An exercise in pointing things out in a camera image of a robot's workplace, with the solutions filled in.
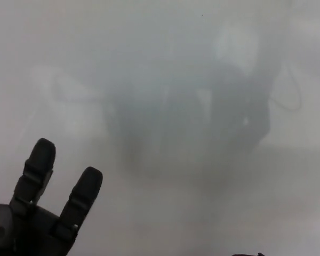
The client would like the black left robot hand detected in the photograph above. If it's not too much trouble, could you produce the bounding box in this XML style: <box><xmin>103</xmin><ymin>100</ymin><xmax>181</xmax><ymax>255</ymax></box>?
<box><xmin>0</xmin><ymin>137</ymin><xmax>104</xmax><ymax>256</ymax></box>

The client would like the white magnetic whiteboard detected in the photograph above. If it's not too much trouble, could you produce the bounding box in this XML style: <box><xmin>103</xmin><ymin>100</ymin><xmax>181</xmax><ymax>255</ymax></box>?
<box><xmin>0</xmin><ymin>0</ymin><xmax>320</xmax><ymax>256</ymax></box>

